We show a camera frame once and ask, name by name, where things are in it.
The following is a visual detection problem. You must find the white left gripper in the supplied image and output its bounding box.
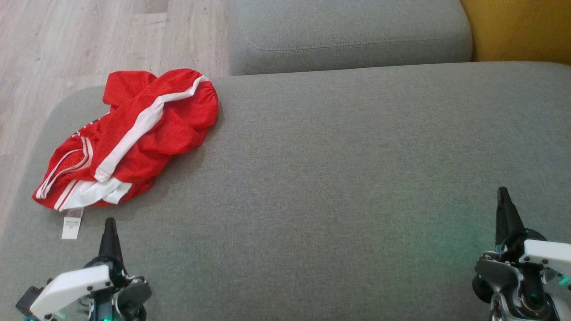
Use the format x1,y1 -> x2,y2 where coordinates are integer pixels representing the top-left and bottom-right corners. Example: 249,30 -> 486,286
29,218 -> 153,321

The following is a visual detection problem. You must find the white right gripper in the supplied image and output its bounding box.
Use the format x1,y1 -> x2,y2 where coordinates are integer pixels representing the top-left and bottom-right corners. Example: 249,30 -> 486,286
472,187 -> 571,321

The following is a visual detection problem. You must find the red white basketball jersey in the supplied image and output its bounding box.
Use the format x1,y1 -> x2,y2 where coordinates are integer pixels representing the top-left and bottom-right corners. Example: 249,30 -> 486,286
32,68 -> 219,240

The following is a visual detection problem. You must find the grey sofa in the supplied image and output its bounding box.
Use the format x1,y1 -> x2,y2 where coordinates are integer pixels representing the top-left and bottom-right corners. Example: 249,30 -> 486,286
0,62 -> 571,321

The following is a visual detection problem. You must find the yellow upholstered cushion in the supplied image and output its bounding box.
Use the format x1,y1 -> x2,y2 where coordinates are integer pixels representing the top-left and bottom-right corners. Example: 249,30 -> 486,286
459,0 -> 571,66

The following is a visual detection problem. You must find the small grey sofa cushion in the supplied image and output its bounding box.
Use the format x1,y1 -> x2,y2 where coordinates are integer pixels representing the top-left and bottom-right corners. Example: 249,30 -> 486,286
228,0 -> 473,76

